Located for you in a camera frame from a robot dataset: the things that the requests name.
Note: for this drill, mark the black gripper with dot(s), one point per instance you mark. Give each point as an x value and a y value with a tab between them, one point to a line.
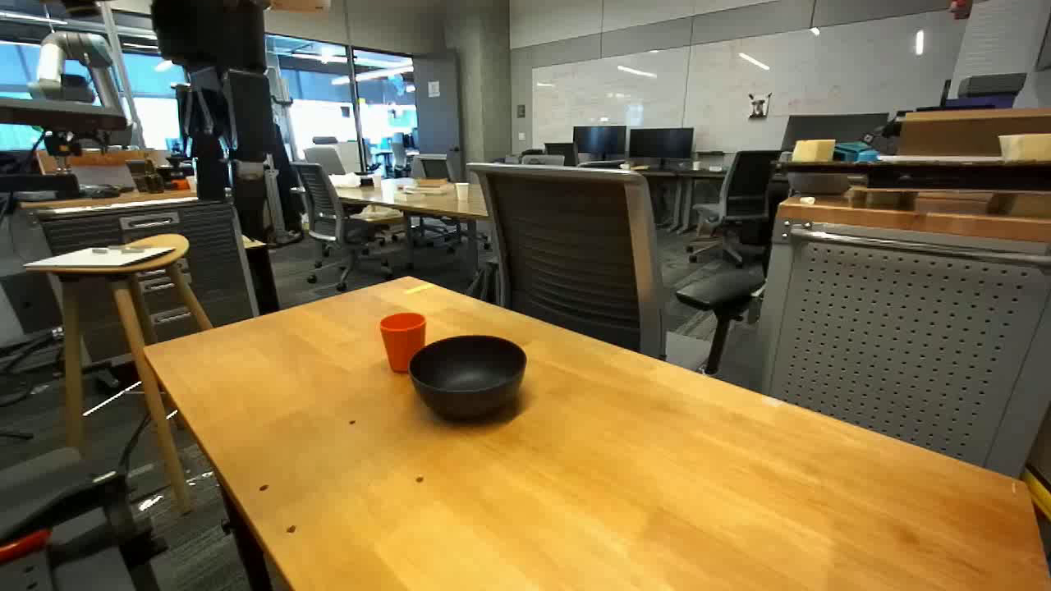
207	29

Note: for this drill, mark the orange plastic cup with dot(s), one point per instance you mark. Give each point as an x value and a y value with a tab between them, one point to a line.
402	338

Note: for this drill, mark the black bowl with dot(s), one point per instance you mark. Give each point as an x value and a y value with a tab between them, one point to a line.
468	377

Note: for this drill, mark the grey drawer cabinet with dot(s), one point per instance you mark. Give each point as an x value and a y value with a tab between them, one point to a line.
167	234

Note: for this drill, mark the grey swivel chair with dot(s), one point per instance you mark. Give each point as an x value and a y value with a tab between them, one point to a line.
331	215

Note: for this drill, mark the metal storage rack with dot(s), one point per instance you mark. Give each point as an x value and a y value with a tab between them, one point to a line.
67	98

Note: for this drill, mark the white board on stool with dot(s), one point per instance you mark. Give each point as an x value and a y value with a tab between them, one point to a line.
101	257

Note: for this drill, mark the light wooden meeting table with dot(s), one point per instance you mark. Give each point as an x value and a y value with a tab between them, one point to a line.
428	199

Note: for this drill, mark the wooden stool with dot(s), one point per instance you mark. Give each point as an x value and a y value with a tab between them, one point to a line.
120	317

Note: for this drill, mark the grey mesh office chair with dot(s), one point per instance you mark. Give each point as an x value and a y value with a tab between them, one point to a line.
576	257

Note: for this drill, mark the black computer monitor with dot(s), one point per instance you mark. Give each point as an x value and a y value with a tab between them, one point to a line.
663	142
599	142

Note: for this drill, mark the black office chair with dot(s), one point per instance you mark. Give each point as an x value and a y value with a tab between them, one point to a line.
734	229

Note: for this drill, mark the light wooden block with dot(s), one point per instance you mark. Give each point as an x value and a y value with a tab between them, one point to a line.
813	152
1027	148

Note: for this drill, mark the large dark monitor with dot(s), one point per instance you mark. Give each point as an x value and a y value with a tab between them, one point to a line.
837	131

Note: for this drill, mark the perforated grey metal cart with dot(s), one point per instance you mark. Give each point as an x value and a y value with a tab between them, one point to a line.
908	338

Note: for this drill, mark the wooden shelf unit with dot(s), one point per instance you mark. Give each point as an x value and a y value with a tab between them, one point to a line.
955	166

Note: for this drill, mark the small wall poster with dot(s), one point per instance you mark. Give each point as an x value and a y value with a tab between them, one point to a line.
759	107

